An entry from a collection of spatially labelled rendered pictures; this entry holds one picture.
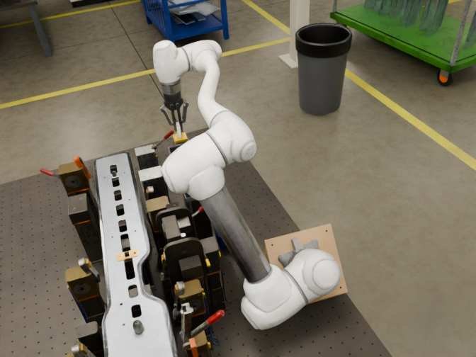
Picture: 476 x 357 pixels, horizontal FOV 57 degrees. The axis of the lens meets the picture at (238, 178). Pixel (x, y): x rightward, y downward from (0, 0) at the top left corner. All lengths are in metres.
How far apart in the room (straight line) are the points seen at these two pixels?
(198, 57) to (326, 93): 2.51
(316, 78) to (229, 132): 2.80
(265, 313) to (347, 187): 2.05
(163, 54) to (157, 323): 1.01
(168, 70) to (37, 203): 1.21
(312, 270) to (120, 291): 0.69
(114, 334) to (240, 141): 0.76
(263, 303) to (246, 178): 1.03
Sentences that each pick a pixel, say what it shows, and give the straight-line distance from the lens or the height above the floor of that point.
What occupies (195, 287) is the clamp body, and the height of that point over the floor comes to 1.07.
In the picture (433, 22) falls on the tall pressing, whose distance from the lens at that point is 5.40.
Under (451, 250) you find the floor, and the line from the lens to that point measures 3.24.
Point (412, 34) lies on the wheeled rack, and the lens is 5.45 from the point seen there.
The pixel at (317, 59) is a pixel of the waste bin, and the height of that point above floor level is 0.58.
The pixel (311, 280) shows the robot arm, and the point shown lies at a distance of 1.63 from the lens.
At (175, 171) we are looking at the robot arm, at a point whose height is 1.45.
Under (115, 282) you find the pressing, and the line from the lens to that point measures 1.72.
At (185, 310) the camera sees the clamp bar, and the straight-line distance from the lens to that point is 1.33.
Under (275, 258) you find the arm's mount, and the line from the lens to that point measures 1.86.
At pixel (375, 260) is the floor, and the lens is 3.05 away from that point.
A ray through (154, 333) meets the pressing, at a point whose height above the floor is 1.00.
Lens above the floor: 2.29
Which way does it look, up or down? 40 degrees down
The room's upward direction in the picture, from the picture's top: 5 degrees counter-clockwise
